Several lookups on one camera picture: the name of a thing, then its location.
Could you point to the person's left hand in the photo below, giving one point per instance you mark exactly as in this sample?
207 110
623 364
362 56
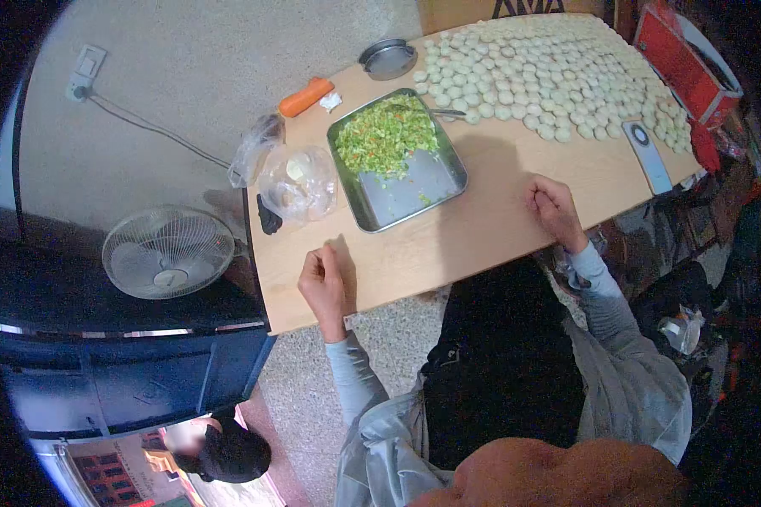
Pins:
324 293

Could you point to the person's right hand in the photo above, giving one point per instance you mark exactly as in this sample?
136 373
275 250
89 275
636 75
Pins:
559 214

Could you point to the person's right fingers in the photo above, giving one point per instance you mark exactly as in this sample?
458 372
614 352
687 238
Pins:
539 195

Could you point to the person's left fingers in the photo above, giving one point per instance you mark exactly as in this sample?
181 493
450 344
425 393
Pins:
317 265

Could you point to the small black object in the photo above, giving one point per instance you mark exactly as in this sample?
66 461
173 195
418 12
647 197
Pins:
268 217

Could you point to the clear plastic bag with food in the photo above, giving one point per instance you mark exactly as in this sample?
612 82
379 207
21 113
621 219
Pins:
299 182

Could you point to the white rectangular device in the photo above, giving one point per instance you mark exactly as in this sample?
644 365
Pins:
648 157

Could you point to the group of round dough pieces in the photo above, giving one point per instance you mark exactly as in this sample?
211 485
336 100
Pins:
545 76

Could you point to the rectangular metal tray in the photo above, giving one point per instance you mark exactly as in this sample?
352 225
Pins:
412 190

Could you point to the metal spoon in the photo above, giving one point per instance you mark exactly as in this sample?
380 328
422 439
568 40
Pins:
445 113

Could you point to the empty clear plastic bag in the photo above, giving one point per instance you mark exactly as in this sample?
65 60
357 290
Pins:
257 149

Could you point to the chopped green vegetable filling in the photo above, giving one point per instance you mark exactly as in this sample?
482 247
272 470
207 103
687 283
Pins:
384 136

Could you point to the white electric fan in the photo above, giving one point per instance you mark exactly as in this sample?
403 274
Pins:
168 251

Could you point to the crumpled white paper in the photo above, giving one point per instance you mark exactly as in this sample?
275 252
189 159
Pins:
331 101

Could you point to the orange carrot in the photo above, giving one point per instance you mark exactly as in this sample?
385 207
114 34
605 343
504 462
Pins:
305 97

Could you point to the brown cardboard box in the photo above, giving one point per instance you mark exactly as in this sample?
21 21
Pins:
501 11

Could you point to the crumpled clear plastic bag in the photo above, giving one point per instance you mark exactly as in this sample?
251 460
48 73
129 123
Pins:
682 329

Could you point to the red box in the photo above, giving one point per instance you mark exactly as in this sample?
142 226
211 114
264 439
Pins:
685 63

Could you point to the person's body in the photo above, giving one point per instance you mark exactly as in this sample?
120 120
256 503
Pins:
501 393

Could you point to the round metal dish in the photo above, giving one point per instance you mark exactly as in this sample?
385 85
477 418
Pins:
388 59

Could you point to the dark blue cabinet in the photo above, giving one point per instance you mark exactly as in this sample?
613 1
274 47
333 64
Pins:
120 329

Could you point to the white wall socket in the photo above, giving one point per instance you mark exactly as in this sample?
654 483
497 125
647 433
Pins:
86 73

